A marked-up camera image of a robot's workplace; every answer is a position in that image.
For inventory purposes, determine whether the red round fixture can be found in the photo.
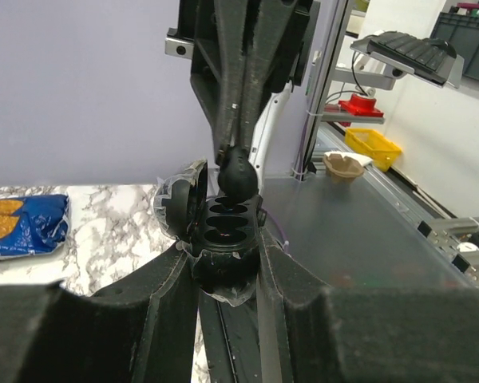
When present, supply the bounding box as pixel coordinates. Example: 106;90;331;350
338;94;384;117

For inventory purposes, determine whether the grey keyboard on stand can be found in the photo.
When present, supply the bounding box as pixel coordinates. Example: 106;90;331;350
350;31;465;89

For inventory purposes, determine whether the black marbled charging case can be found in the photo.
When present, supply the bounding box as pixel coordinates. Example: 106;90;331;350
152;159;266;307

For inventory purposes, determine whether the aluminium rail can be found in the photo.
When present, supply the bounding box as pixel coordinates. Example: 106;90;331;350
418;217;479;286

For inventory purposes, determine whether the blue doritos bag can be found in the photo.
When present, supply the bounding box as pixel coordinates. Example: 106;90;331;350
0;194;69;261

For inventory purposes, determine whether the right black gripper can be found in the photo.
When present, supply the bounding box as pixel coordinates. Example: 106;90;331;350
165;1;320;160

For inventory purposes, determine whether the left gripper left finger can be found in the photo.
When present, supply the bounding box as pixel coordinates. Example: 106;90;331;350
0;247;198;382

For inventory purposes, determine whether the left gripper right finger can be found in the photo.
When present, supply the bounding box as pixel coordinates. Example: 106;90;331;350
257;229;479;382

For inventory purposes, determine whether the yellow plastic bin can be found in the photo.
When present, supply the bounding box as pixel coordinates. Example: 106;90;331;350
345;128;402;172

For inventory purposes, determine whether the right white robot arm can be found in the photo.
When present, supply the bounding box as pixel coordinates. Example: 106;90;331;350
165;0;320;179

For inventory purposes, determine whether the dark grey storage crate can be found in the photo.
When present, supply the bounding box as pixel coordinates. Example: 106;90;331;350
431;2;479;81

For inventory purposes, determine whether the black earbud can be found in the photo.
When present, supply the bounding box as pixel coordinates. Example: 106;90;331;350
218;146;259;203

